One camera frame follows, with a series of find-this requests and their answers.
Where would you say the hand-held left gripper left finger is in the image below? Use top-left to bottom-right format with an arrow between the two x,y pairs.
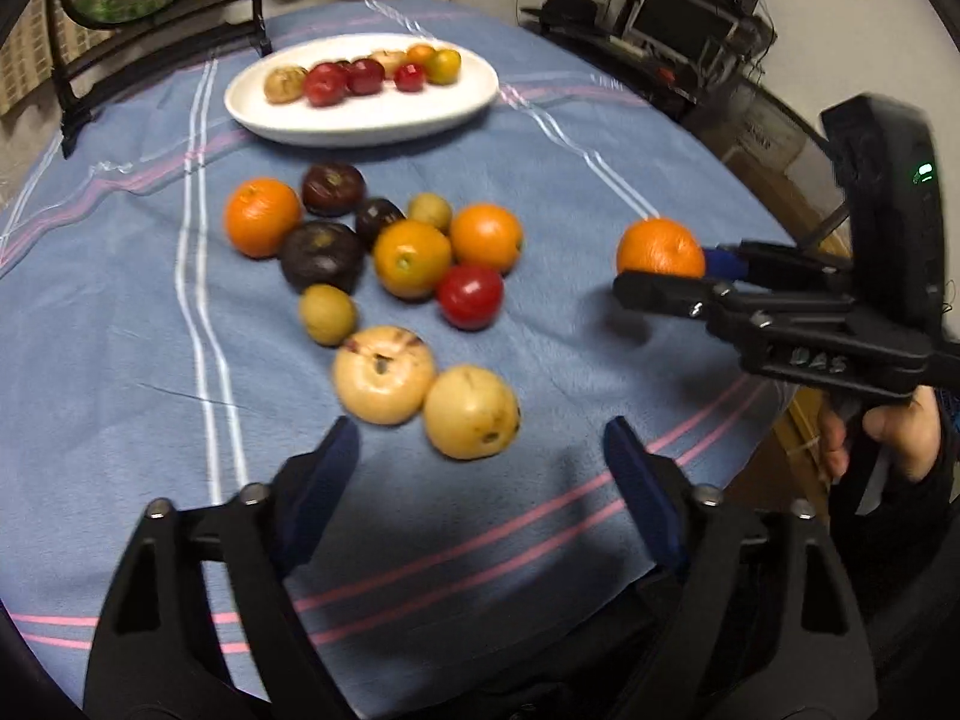
82,416 -> 361,720

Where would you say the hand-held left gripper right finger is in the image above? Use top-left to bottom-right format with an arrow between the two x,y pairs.
604,416 -> 878,720

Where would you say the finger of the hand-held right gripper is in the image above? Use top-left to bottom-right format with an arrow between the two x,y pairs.
613,271 -> 751,346
701,240 -> 856,301

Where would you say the tan round pear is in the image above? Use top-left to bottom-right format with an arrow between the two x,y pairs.
424,365 -> 521,461
332,325 -> 437,425

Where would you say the large dark purple passionfruit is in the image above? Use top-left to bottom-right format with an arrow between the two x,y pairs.
280,220 -> 366,295

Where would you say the yellow-orange mandarin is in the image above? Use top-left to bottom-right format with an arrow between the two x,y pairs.
373,219 -> 453,299

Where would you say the large orange mandarin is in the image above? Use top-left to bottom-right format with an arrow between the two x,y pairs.
225,178 -> 302,260

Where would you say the dark purple wrinkled passionfruit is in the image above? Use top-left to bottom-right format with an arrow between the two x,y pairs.
301,162 -> 367,217

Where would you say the white oval plate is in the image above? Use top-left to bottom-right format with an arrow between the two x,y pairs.
223,34 -> 500,148

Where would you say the large tan spotted pear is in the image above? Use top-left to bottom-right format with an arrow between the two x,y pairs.
263,66 -> 309,104

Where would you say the person's right forearm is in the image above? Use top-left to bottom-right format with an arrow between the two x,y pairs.
855,457 -> 960,616

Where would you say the person's right hand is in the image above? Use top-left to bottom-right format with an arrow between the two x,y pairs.
817,386 -> 946,485

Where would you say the black mesh chair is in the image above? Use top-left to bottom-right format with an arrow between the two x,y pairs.
720,82 -> 848,256

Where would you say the black media desk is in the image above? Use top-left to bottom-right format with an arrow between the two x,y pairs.
521,0 -> 781,121

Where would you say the computer monitor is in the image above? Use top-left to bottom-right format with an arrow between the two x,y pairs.
628,0 -> 740,61

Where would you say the blue plaid tablecloth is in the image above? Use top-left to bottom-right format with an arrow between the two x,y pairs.
0,0 -> 807,720

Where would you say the black hat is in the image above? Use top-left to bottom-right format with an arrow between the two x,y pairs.
536,0 -> 601,31

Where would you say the beige checked curtain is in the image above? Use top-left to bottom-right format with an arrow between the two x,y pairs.
0,0 -> 417,117

